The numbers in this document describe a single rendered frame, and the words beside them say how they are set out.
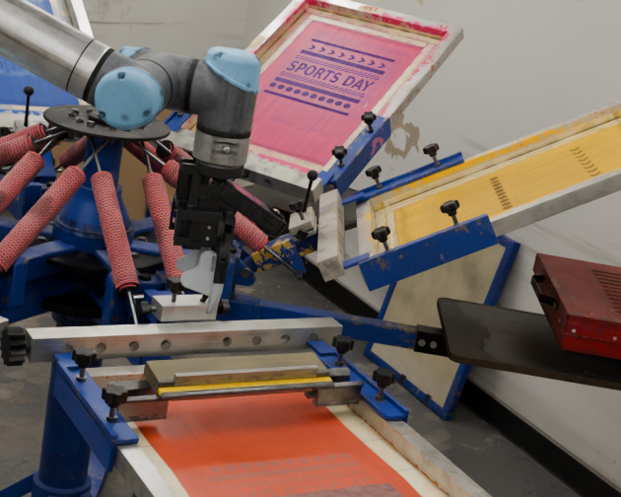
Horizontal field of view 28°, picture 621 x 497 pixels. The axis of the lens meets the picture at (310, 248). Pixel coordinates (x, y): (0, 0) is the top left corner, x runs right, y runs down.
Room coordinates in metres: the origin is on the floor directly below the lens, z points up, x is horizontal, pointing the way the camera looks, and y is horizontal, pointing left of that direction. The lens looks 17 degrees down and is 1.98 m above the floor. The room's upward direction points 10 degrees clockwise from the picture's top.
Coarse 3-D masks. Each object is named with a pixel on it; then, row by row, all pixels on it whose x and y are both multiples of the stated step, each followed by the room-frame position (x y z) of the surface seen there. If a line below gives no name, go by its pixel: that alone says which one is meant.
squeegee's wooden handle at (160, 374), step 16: (304, 352) 2.25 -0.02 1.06; (144, 368) 2.08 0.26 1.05; (160, 368) 2.06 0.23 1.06; (176, 368) 2.08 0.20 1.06; (192, 368) 2.09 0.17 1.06; (208, 368) 2.10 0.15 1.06; (224, 368) 2.12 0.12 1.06; (240, 368) 2.13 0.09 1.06; (256, 368) 2.15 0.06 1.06; (320, 368) 2.21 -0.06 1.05; (160, 384) 2.02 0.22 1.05
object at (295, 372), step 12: (192, 372) 2.05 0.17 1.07; (204, 372) 2.06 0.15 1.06; (216, 372) 2.07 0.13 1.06; (228, 372) 2.09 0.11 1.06; (240, 372) 2.10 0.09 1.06; (252, 372) 2.11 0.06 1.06; (264, 372) 2.12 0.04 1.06; (276, 372) 2.14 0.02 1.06; (288, 372) 2.15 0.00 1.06; (300, 372) 2.17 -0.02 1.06; (312, 372) 2.18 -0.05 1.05; (180, 384) 2.04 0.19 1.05; (192, 384) 2.05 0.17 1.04; (204, 384) 2.06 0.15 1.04; (216, 384) 2.08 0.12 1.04; (204, 396) 2.07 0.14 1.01; (216, 396) 2.08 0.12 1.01; (228, 396) 2.10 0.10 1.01
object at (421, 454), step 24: (360, 408) 2.24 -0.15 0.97; (384, 432) 2.16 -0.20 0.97; (408, 432) 2.13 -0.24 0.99; (120, 456) 1.85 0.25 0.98; (144, 456) 1.85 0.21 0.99; (408, 456) 2.09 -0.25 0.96; (432, 456) 2.05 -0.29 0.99; (144, 480) 1.77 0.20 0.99; (432, 480) 2.02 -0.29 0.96; (456, 480) 1.97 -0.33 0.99
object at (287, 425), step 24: (240, 408) 2.17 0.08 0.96; (264, 408) 2.19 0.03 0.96; (288, 408) 2.21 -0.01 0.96; (312, 408) 2.23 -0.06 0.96; (264, 432) 2.09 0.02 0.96; (288, 432) 2.11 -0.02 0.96; (312, 432) 2.13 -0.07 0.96; (336, 432) 2.15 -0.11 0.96; (288, 456) 2.01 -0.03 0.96; (360, 456) 2.07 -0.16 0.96; (384, 480) 1.99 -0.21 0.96
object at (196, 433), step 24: (168, 408) 2.12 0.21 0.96; (192, 408) 2.13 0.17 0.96; (216, 408) 2.15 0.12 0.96; (144, 432) 2.00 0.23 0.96; (168, 432) 2.02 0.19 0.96; (192, 432) 2.04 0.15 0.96; (216, 432) 2.05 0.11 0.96; (240, 432) 2.07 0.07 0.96; (168, 456) 1.93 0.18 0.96; (192, 456) 1.95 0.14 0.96; (216, 456) 1.96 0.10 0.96; (240, 456) 1.98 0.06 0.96; (264, 456) 2.00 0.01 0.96; (192, 480) 1.86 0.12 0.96
